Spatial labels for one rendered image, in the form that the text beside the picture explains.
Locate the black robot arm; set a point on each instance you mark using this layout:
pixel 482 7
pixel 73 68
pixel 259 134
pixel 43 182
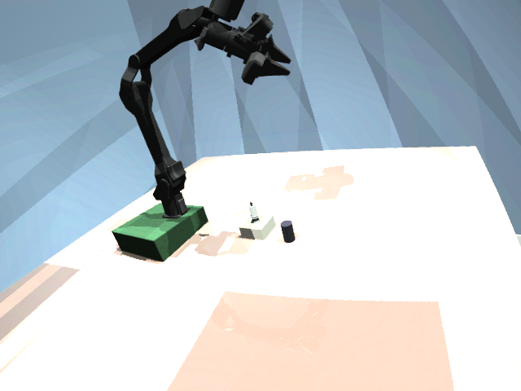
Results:
pixel 187 24

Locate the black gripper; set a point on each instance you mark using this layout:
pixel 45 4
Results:
pixel 259 62

